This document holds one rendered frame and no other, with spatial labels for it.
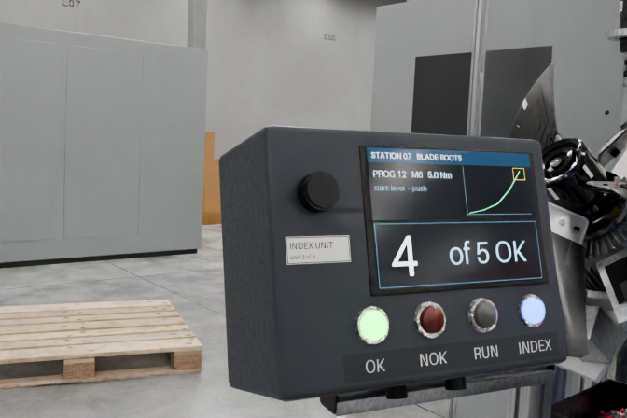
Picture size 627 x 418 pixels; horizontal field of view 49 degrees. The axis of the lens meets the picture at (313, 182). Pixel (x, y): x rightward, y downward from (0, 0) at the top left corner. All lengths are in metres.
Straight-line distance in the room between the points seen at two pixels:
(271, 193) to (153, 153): 6.23
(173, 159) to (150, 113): 0.50
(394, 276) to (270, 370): 0.11
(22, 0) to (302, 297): 12.93
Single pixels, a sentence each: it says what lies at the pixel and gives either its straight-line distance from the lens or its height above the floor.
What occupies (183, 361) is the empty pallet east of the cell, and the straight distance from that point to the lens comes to 3.66.
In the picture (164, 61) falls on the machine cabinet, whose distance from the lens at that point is 6.75.
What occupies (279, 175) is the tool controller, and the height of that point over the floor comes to 1.22.
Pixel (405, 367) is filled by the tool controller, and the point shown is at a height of 1.09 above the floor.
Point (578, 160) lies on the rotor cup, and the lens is 1.30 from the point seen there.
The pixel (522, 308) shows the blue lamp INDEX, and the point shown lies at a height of 1.12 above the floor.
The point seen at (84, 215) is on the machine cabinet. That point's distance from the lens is 6.49.
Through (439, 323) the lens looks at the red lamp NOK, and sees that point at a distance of 0.52.
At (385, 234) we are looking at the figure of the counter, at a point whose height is 1.18.
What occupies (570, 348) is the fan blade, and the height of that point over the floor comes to 0.93.
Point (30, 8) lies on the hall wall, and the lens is 13.34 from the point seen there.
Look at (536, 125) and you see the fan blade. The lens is 1.56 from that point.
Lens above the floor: 1.25
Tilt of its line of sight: 4 degrees down
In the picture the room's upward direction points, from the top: 3 degrees clockwise
